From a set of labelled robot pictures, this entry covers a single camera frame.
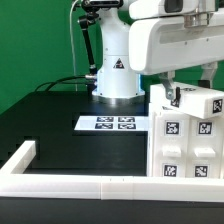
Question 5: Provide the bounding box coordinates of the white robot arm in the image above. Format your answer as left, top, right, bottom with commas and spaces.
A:
81, 0, 224, 101

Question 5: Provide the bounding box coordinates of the white cabinet body box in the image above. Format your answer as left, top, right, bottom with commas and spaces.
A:
147, 103, 224, 178

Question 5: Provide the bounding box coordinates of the white U-shaped border frame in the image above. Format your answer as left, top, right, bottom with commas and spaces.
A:
0, 140, 224, 203

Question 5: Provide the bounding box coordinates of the black cable bundle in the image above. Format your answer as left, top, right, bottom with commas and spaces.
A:
34, 75, 98, 93

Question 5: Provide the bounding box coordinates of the white cabinet door panel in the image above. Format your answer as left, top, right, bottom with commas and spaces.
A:
152, 110, 190, 177
186, 116, 224, 178

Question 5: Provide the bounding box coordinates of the small white cabinet top block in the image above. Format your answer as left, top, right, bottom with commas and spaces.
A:
150, 82, 224, 119

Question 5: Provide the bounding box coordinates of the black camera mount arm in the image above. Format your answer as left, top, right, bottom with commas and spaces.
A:
75, 0, 124, 75

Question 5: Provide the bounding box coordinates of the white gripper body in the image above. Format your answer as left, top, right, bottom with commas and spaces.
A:
129, 13, 224, 75

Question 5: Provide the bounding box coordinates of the white marker sheet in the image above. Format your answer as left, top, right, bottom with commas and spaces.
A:
74, 116, 148, 131

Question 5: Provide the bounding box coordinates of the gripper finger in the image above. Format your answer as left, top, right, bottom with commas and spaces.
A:
198, 62, 218, 88
159, 71, 181, 107

